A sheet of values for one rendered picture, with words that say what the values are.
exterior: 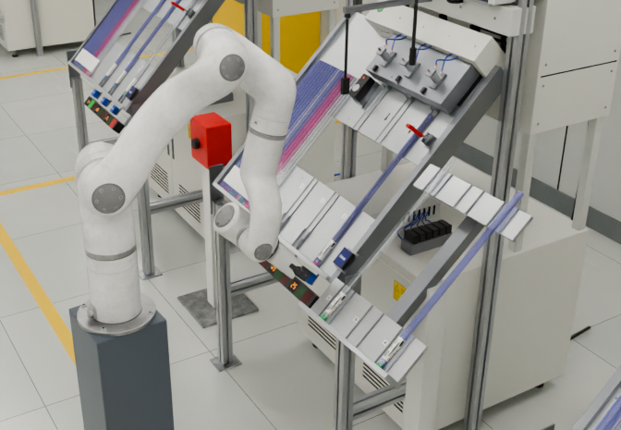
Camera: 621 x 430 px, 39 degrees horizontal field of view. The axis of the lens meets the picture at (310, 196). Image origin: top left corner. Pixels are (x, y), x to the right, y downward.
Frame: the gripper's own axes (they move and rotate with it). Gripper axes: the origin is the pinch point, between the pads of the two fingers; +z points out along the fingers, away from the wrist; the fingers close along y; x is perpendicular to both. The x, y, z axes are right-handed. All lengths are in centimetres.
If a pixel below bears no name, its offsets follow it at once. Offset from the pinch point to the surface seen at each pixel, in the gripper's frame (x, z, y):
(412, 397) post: -7.2, 26.0, 32.9
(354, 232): 16.7, 2.4, 3.6
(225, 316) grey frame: -31, 40, -60
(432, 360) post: 3.4, 19.2, 35.8
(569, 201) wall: 97, 184, -82
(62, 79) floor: -13, 88, -399
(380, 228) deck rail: 21.5, 2.7, 10.0
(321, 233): 11.2, 2.4, -6.4
